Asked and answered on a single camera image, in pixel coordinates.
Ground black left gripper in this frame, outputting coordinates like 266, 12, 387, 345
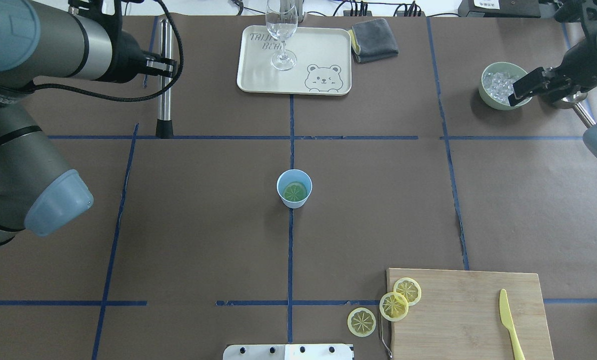
68, 0, 178, 84

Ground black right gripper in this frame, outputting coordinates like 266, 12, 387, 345
508, 35, 597, 107

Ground metal muddler rod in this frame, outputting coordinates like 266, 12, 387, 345
155, 19, 175, 139

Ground yellow lemon slice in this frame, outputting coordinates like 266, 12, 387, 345
281, 181, 308, 203

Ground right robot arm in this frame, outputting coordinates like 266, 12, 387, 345
508, 0, 597, 106

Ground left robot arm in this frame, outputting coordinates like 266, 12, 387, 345
0, 0, 184, 247

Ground light blue cup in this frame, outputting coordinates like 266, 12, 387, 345
276, 169, 313, 209

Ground lemon slice on board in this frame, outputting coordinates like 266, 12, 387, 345
392, 276, 422, 306
378, 291, 409, 322

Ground lemon slice off board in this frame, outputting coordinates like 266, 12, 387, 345
346, 307, 377, 338

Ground green bowl of ice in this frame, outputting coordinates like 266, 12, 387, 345
478, 62, 531, 111

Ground metal ice scoop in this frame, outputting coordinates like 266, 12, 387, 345
551, 92, 596, 129

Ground clear wine glass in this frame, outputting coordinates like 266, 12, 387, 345
265, 0, 298, 71

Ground grey folded cloth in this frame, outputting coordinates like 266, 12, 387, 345
348, 18, 400, 64

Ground cream bear tray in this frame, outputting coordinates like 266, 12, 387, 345
236, 25, 353, 96

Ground yellow plastic knife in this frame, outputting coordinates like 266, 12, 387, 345
498, 288, 526, 360

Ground wooden cutting board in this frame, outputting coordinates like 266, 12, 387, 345
386, 268, 554, 360

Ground metal tweezers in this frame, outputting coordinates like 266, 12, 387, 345
379, 314, 393, 360

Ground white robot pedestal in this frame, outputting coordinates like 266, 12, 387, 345
222, 343, 355, 360

